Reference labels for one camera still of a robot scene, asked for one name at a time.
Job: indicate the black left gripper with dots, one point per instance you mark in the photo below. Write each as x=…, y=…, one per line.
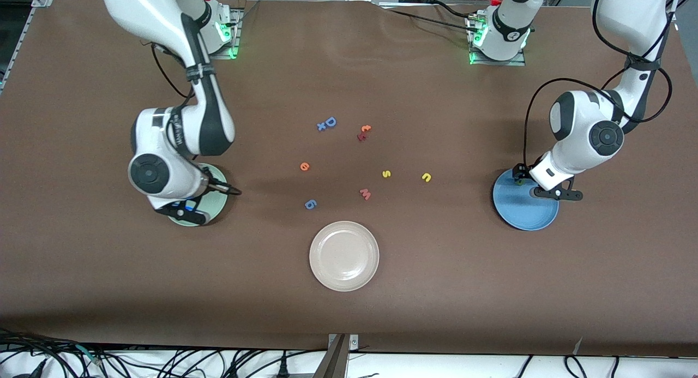
x=522, y=173

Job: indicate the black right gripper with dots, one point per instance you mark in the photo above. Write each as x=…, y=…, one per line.
x=209, y=182

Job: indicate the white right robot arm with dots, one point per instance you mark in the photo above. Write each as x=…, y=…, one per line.
x=163, y=170

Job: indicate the light green plate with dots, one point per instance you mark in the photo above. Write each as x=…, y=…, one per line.
x=218, y=203

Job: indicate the blue plate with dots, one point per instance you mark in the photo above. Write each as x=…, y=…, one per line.
x=523, y=214

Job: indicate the blue number six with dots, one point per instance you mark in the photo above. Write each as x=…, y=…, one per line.
x=310, y=204

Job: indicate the blue letter D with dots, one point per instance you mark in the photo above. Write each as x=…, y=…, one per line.
x=330, y=121

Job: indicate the beige plate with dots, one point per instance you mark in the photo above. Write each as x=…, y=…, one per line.
x=344, y=256

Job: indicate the red letter w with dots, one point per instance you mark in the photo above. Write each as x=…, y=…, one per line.
x=365, y=193

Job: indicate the brown paper table cover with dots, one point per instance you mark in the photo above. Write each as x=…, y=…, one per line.
x=349, y=323

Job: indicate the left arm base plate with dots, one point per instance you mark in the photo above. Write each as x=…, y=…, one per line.
x=512, y=63

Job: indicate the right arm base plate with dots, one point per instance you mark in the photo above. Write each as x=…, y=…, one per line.
x=236, y=37

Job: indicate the silver metal bracket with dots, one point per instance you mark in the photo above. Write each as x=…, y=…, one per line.
x=353, y=342

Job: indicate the brown metal post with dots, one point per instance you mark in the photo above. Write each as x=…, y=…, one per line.
x=332, y=361

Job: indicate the aluminium table side rail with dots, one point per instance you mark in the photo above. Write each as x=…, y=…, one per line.
x=13, y=50

